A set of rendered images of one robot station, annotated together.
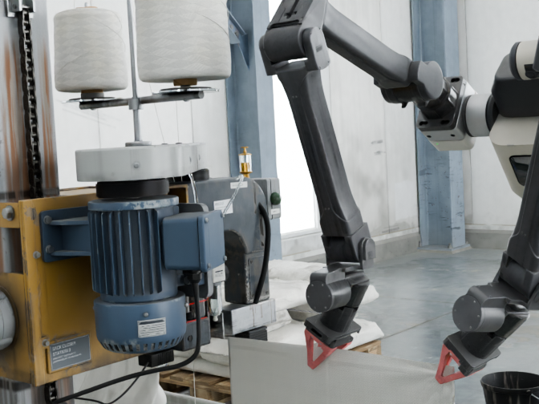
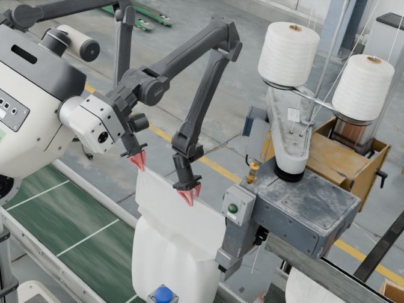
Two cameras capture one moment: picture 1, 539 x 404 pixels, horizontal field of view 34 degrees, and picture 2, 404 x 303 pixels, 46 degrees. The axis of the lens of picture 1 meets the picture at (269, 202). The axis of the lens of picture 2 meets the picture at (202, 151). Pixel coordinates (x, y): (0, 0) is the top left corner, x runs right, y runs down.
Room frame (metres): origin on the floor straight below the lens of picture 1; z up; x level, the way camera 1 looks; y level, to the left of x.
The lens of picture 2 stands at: (2.98, -0.23, 2.14)
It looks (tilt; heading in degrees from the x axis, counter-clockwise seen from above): 34 degrees down; 173
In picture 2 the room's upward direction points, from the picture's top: 11 degrees clockwise
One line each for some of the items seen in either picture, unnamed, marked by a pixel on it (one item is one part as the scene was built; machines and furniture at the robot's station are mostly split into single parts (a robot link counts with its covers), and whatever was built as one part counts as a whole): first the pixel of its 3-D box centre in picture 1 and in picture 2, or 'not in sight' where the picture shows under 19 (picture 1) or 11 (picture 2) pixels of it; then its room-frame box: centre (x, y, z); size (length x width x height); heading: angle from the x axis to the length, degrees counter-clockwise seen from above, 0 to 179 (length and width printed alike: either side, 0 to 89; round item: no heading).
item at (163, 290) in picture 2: not in sight; (163, 296); (1.94, -0.15, 0.84); 0.06 x 0.06 x 0.02
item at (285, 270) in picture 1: (296, 275); not in sight; (5.33, -0.14, 0.56); 0.67 x 0.43 x 0.15; 50
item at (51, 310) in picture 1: (64, 276); (327, 180); (1.63, 0.39, 1.18); 0.34 x 0.25 x 0.31; 140
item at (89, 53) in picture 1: (89, 50); (363, 85); (1.74, 0.34, 1.61); 0.15 x 0.14 x 0.17; 50
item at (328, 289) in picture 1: (338, 272); (189, 148); (1.54, -0.12, 1.17); 0.11 x 0.09 x 0.12; 140
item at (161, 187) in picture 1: (132, 188); not in sight; (1.45, 0.23, 1.35); 0.12 x 0.12 x 0.04
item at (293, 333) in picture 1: (261, 340); not in sight; (4.70, 0.08, 0.32); 0.66 x 0.43 x 0.15; 142
